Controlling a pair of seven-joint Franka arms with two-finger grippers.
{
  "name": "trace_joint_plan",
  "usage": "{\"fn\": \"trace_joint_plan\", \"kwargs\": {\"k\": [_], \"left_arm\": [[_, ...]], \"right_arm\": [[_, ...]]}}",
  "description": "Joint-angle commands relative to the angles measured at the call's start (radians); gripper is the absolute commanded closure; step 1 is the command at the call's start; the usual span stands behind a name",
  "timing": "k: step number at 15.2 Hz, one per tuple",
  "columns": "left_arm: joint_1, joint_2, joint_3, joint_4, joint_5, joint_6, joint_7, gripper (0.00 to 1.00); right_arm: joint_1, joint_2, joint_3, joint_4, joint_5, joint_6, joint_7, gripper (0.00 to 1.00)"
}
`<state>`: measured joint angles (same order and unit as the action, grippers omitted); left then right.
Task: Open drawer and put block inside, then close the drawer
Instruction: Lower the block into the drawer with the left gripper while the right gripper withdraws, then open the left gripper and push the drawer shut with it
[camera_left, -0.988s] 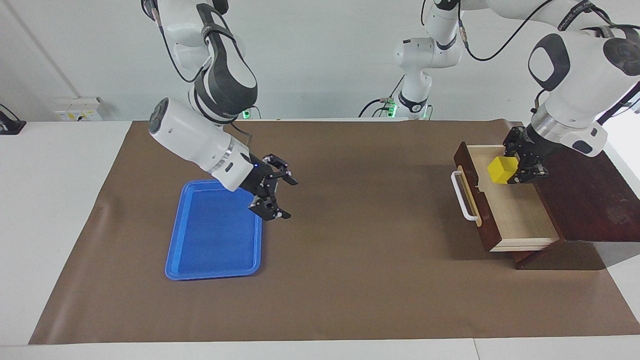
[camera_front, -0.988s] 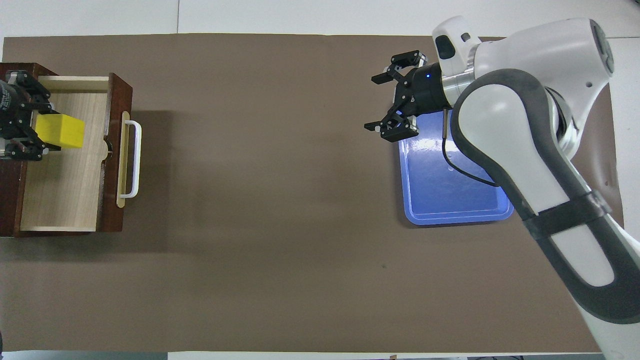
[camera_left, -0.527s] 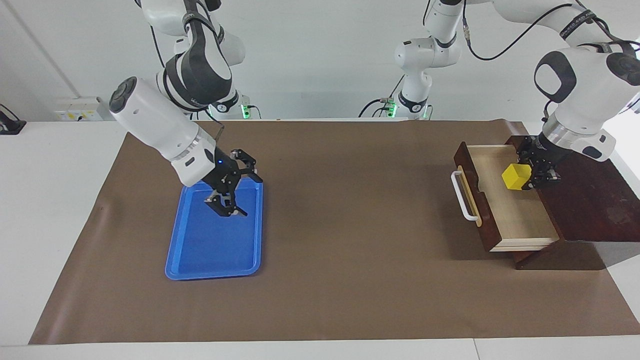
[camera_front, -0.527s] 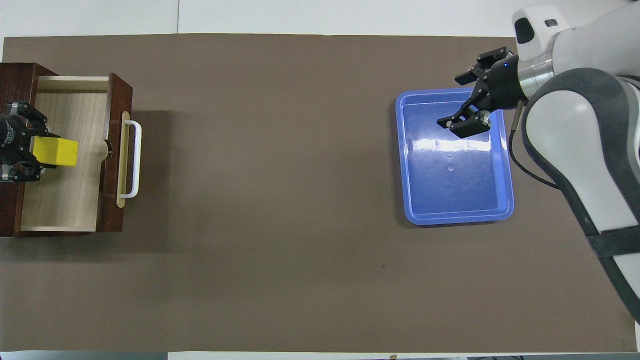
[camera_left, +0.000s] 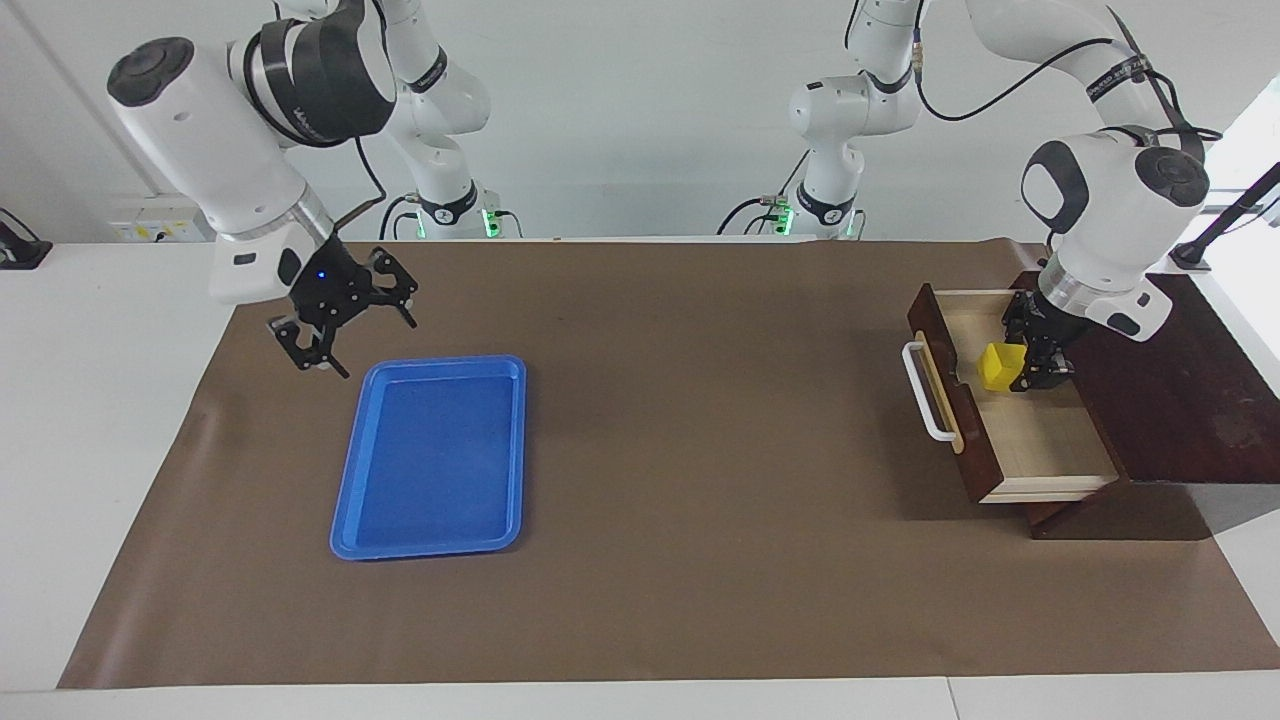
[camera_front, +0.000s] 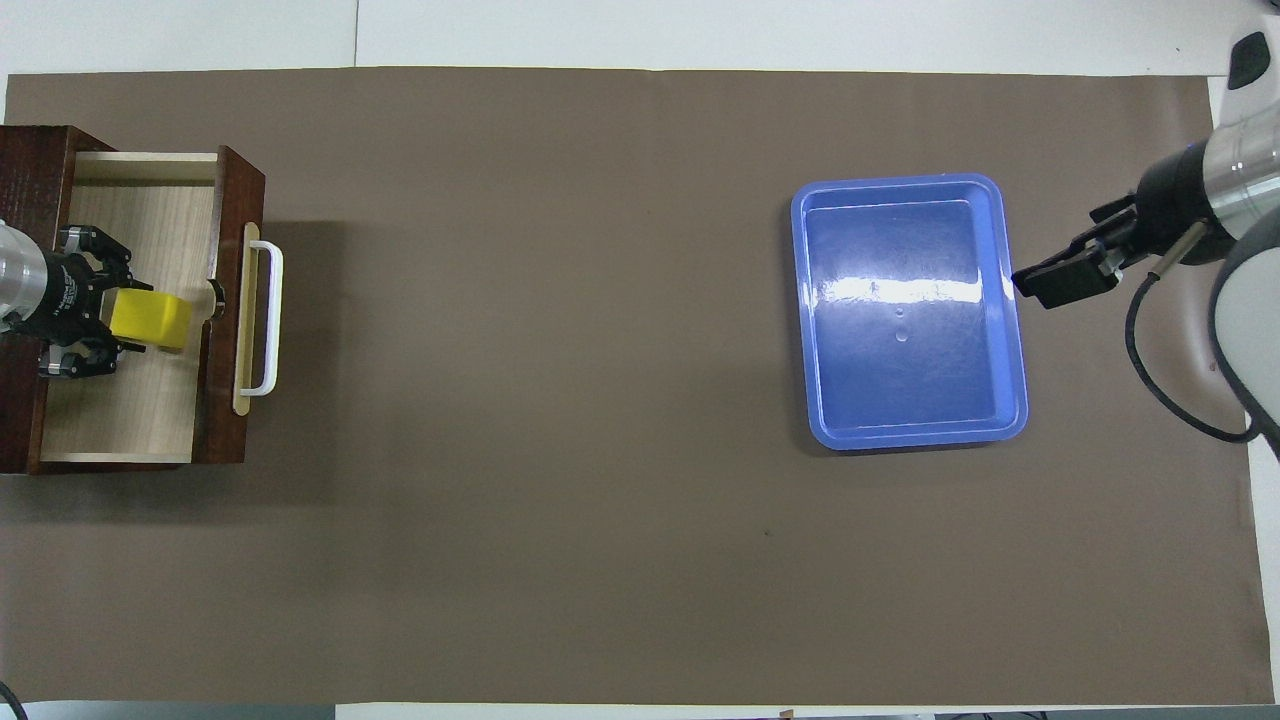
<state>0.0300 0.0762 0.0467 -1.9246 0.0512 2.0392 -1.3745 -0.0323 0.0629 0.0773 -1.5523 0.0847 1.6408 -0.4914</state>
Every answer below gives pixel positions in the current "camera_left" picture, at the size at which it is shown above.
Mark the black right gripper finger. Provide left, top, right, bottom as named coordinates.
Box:
left=268, top=313, right=352, bottom=379
left=368, top=248, right=420, bottom=330

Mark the yellow block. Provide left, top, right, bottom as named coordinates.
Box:
left=978, top=343, right=1028, bottom=392

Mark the wooden drawer with white handle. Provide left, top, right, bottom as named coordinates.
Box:
left=902, top=283, right=1121, bottom=506

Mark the dark wooden drawer cabinet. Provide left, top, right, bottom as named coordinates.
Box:
left=1010, top=270, right=1280, bottom=542

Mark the blue plastic tray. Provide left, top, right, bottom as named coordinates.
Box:
left=329, top=354, right=528, bottom=561

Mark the small black stand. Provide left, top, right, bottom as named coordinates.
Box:
left=0, top=207, right=53, bottom=271

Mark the brown paper table mat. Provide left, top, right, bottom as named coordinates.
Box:
left=57, top=238, right=1280, bottom=691

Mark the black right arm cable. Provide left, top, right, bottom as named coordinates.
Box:
left=335, top=135, right=390, bottom=231

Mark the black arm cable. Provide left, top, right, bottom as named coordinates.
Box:
left=912, top=35, right=1224, bottom=141
left=335, top=135, right=390, bottom=231

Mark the white wall power outlet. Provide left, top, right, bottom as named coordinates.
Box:
left=108, top=195, right=211, bottom=244

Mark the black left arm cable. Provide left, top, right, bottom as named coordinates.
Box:
left=912, top=35, right=1224, bottom=141

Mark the black camera stand pole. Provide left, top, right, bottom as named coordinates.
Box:
left=1170, top=163, right=1280, bottom=273

